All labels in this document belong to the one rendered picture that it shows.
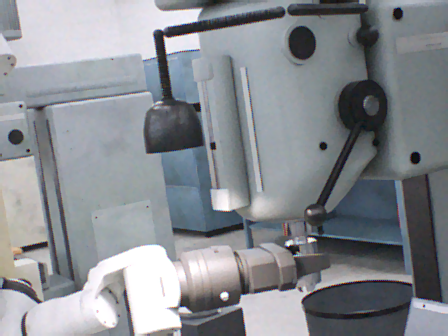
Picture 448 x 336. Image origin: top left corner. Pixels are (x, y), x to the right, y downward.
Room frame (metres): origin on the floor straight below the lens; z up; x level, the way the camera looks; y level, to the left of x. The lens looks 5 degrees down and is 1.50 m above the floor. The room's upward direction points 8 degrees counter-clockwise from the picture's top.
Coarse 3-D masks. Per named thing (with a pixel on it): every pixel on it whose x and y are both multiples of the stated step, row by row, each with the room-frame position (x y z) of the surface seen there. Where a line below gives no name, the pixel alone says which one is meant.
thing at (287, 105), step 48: (240, 0) 1.07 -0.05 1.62; (288, 0) 1.06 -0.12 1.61; (240, 48) 1.07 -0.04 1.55; (288, 48) 1.05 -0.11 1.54; (336, 48) 1.09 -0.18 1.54; (240, 96) 1.09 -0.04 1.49; (288, 96) 1.05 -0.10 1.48; (336, 96) 1.08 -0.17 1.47; (288, 144) 1.05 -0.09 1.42; (336, 144) 1.08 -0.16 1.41; (288, 192) 1.06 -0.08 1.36; (336, 192) 1.10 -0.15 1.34
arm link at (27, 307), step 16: (16, 288) 1.20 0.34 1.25; (16, 304) 1.18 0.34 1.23; (32, 304) 1.21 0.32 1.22; (48, 304) 1.16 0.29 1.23; (64, 304) 1.14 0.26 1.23; (0, 320) 1.15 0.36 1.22; (16, 320) 1.16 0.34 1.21; (32, 320) 1.15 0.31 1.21; (48, 320) 1.14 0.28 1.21; (64, 320) 1.13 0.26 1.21; (80, 320) 1.12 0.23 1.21
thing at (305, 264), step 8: (296, 256) 1.12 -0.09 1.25; (304, 256) 1.13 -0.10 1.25; (312, 256) 1.13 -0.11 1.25; (320, 256) 1.13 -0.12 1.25; (328, 256) 1.13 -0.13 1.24; (296, 264) 1.11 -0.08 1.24; (304, 264) 1.12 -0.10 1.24; (312, 264) 1.13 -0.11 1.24; (320, 264) 1.13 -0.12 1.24; (328, 264) 1.13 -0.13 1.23; (296, 272) 1.11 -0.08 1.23; (304, 272) 1.12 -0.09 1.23; (312, 272) 1.13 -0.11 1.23
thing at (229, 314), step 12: (180, 312) 1.47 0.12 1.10; (204, 312) 1.46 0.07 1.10; (216, 312) 1.47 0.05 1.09; (228, 312) 1.47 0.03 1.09; (240, 312) 1.49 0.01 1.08; (132, 324) 1.56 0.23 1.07; (192, 324) 1.42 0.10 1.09; (204, 324) 1.43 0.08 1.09; (216, 324) 1.45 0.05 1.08; (228, 324) 1.46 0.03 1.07; (240, 324) 1.49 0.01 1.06
